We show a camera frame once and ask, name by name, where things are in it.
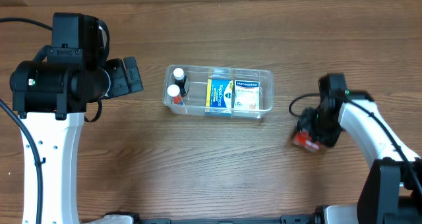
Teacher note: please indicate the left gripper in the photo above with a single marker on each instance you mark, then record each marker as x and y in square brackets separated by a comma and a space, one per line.
[122, 80]

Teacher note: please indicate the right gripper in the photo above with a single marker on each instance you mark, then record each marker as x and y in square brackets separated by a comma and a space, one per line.
[310, 126]

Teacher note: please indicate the red Panadol box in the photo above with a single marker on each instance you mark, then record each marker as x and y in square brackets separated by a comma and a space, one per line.
[303, 139]

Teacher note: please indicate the orange bottle white cap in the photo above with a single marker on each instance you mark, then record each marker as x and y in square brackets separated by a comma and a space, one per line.
[173, 91]

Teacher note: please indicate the black bottle white cap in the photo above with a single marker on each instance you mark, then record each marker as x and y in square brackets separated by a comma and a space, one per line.
[182, 81]

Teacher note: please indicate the white Hansaplast plaster box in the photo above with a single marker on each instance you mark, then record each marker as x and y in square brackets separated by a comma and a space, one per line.
[247, 95]

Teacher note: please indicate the blue yellow VapoDrops box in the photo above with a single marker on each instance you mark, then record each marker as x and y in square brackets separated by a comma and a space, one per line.
[219, 95]

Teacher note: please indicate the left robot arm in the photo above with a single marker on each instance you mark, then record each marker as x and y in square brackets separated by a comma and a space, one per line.
[50, 95]

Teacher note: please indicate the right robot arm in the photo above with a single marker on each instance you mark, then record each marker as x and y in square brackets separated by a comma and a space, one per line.
[392, 190]

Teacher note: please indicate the clear plastic container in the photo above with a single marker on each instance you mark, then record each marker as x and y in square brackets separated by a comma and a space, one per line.
[194, 101]

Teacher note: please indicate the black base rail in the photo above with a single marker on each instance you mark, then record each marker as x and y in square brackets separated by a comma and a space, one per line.
[211, 220]

